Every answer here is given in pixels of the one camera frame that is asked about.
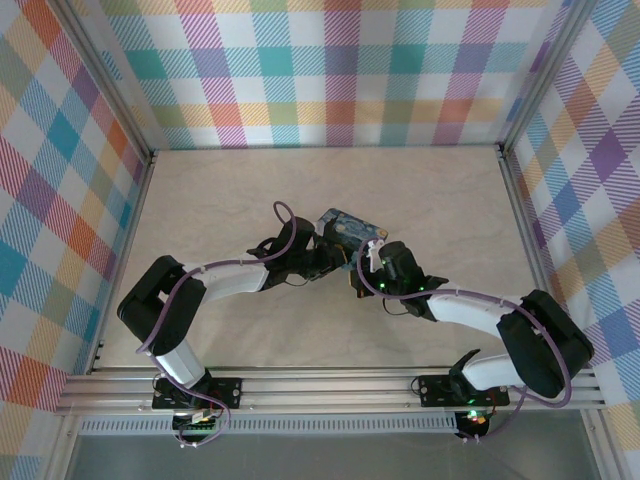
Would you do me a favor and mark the starry night painted box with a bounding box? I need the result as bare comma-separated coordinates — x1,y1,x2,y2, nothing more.
313,206,391,274

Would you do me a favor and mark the right controller board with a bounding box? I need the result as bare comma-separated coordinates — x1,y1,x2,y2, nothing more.
458,407,490,438

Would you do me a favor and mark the controller board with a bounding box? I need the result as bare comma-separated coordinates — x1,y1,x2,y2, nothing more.
171,408,222,434
458,407,490,438

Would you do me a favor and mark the left controller board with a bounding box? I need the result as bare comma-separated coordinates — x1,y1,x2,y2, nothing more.
171,408,222,434

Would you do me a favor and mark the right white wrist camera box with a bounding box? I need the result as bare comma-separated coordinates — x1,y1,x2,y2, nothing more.
360,239,388,274

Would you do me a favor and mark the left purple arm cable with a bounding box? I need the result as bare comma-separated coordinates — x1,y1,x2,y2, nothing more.
133,200,314,449

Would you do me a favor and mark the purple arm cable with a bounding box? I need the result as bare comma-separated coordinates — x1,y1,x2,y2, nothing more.
133,200,314,449
356,241,574,444

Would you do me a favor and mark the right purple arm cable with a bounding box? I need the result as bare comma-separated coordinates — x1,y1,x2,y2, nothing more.
356,241,574,444

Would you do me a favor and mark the long aluminium base rail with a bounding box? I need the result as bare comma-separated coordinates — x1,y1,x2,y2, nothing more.
53,365,607,417

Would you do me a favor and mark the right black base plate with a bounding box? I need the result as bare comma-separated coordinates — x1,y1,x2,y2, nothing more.
417,373,511,408

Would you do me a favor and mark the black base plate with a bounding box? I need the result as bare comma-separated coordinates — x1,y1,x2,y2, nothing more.
151,375,244,412
417,373,511,408

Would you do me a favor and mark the right aluminium side rail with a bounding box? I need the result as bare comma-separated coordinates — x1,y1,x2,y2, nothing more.
496,143,597,372

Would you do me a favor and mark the aluminium side rail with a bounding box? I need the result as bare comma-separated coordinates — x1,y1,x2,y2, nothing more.
85,148,158,376
496,143,597,372

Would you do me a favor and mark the slotted grey cable duct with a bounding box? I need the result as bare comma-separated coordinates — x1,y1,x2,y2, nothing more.
78,416,462,437

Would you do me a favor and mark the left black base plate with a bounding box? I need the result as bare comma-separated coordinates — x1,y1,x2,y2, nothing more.
151,375,244,412

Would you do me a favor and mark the left aluminium side rail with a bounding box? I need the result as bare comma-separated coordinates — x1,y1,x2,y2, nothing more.
85,148,158,376

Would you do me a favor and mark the right aluminium frame post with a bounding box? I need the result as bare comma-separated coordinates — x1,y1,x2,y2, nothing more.
498,0,597,157

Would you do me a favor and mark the aluminium frame post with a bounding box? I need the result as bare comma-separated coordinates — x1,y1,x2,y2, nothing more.
498,0,597,157
53,0,157,166

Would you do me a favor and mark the left aluminium frame post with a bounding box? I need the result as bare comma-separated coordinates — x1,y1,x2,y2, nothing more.
53,0,157,166

